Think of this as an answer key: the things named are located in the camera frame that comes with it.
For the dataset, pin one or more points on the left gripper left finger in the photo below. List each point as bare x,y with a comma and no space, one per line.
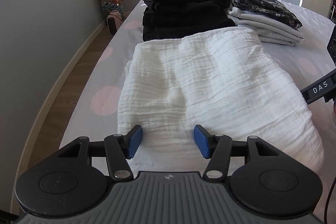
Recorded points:
120,148

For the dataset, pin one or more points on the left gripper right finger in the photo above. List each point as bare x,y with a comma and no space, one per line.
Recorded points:
216,148

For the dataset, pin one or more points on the white crinkled muslin blanket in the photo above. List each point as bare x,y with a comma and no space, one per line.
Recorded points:
223,80

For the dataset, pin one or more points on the white folded clothes stack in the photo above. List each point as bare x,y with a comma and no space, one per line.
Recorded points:
269,30

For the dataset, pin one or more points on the pink dotted bed sheet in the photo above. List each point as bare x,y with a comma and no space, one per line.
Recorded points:
95,115

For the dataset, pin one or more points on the dark floral folded garment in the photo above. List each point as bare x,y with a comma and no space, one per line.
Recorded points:
272,8

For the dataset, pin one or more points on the white space heater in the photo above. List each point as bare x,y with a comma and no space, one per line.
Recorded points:
114,21

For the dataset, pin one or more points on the black folded garment pile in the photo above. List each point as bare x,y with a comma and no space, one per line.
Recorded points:
174,19

